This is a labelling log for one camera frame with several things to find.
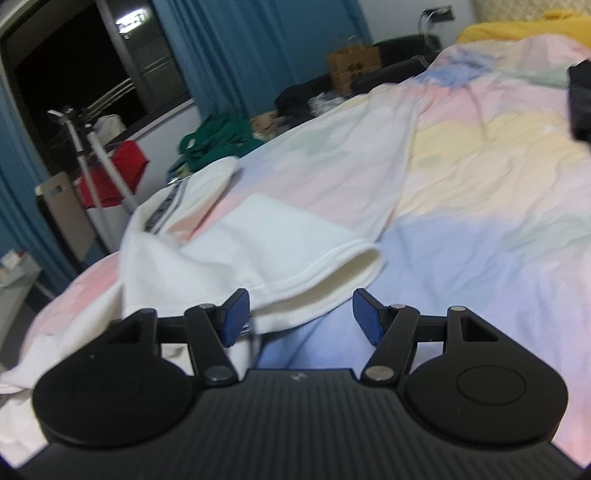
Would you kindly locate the cardboard box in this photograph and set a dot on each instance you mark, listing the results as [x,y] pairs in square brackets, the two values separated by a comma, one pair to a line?
[67,217]

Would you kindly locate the white tripod stand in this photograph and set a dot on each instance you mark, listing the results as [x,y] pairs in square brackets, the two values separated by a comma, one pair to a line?
[90,152]

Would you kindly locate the yellow pillow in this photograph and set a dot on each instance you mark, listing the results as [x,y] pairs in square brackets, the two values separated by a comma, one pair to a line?
[521,28]

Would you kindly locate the green cloth pile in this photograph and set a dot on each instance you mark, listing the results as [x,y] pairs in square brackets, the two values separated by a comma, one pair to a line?
[214,138]

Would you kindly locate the white t-shirt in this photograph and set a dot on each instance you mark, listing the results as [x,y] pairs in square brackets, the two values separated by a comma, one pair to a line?
[258,240]

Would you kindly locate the pastel patchwork bed sheet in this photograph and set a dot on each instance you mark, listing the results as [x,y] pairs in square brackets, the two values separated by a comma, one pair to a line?
[485,221]

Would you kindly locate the dark clothes pile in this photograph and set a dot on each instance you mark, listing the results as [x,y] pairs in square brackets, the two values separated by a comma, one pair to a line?
[298,104]

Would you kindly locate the small white table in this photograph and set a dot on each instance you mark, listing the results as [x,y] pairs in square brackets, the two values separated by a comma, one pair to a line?
[16,281]

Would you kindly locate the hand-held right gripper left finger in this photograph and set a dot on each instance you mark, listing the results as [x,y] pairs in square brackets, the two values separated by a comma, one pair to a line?
[236,314]

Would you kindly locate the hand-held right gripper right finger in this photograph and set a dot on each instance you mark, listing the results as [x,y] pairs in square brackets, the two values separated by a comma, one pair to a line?
[365,318]

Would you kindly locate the brown paper bag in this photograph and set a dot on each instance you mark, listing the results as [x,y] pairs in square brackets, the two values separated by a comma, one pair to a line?
[353,64]

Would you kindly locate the black garment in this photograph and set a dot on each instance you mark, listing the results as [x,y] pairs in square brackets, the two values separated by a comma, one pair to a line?
[581,99]

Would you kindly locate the black sofa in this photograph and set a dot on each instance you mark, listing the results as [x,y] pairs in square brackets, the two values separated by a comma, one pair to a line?
[399,57]

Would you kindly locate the blue curtain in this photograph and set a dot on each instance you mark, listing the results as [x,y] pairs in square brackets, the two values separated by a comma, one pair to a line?
[258,50]

